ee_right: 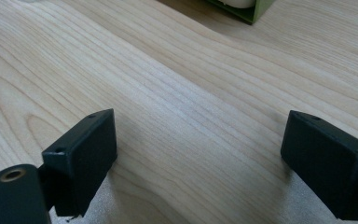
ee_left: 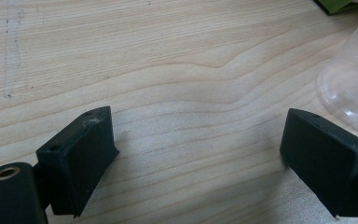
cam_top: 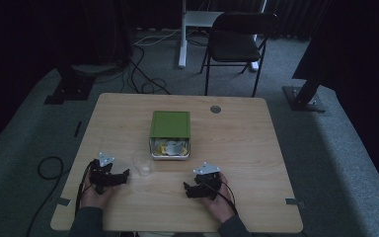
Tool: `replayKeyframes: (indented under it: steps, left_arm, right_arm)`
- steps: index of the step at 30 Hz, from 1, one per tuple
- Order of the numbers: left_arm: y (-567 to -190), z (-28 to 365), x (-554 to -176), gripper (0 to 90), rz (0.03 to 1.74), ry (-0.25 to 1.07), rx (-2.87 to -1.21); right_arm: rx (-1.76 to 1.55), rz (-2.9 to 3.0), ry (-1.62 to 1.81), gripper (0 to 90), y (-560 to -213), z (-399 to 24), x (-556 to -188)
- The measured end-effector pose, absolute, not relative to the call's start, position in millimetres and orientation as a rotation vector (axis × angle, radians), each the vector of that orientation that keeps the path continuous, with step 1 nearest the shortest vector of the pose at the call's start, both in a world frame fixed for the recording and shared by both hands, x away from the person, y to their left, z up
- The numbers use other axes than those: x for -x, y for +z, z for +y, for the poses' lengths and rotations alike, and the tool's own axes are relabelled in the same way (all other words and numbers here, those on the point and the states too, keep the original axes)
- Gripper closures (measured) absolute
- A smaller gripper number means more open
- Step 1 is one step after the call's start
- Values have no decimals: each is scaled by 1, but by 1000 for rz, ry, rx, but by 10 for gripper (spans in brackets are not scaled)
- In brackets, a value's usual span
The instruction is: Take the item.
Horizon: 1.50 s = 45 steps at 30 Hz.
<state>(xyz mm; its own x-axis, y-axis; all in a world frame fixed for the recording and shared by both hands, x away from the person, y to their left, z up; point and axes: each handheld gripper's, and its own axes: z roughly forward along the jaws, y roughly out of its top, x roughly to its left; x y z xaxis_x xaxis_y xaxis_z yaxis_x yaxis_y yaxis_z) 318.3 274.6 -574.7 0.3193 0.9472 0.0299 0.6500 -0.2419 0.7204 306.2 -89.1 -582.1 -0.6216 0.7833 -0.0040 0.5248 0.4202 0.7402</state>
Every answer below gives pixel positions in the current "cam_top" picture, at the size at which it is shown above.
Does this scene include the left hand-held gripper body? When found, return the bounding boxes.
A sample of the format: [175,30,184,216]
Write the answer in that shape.
[88,151,119,196]

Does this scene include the black looped floor cable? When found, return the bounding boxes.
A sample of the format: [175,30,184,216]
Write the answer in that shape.
[25,155,66,237]

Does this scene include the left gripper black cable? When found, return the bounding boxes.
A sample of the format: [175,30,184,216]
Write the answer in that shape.
[74,159,97,216]

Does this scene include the person's left hand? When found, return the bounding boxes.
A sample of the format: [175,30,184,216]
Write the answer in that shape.
[79,177,120,210]

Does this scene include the white floor cable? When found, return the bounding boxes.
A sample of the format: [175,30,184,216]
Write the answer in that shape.
[133,28,183,47]

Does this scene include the white desk frame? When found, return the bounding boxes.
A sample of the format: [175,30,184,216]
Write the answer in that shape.
[178,0,268,72]

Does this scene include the clear plastic cup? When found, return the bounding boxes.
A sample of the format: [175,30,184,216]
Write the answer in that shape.
[130,149,155,178]

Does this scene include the black floor marker strip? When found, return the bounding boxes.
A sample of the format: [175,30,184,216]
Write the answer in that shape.
[73,120,83,139]

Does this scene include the paper scraps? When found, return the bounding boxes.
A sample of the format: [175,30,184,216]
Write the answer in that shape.
[152,138,189,157]

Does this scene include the black folding chair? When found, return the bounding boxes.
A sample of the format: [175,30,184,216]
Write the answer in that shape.
[199,12,279,98]

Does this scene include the black slanted metal stand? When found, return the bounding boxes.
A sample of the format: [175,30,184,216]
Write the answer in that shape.
[282,73,328,114]

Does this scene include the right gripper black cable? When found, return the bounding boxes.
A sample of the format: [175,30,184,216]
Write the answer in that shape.
[206,180,239,215]

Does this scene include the grey tape strip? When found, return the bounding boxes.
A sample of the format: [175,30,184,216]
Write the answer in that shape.
[284,197,306,209]

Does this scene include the metal tin box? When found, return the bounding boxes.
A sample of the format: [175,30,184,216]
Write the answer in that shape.
[149,136,191,162]

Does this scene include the green box lid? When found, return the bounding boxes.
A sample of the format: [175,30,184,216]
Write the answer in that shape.
[149,110,191,139]

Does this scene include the person's right hand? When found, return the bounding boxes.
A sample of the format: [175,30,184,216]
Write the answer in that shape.
[199,172,237,225]

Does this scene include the black stand base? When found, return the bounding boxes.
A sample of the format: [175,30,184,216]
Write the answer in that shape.
[43,63,96,106]

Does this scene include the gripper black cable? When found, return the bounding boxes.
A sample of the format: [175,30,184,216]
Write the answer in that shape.
[74,159,97,216]
[206,180,239,215]

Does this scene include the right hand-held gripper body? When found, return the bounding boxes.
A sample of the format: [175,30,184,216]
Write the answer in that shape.
[192,161,224,201]

